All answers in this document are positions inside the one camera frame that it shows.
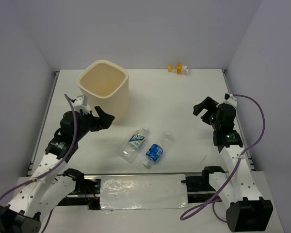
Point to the yellow label plastic bottle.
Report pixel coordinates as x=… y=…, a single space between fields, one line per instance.
x=178 y=69

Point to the green label plastic bottle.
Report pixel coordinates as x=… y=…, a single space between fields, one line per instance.
x=130 y=150

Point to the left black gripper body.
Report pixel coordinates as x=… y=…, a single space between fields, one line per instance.
x=90 y=123

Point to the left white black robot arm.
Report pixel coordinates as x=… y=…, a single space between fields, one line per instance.
x=51 y=181

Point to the blue label plastic bottle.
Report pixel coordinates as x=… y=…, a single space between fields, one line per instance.
x=158 y=149

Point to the silver foil sheet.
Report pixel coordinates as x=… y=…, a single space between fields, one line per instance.
x=142 y=192

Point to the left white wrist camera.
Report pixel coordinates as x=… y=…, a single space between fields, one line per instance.
x=80 y=104

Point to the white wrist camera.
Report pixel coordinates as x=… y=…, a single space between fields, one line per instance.
x=230 y=99
x=80 y=104

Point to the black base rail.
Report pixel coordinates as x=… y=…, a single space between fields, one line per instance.
x=88 y=192

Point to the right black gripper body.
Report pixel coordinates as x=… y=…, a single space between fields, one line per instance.
x=206 y=117

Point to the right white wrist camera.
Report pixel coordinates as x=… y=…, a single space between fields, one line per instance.
x=230 y=99

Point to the cream plastic bin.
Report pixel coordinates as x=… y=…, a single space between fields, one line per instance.
x=106 y=84

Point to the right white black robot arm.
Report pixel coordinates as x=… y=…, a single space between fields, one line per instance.
x=246 y=208

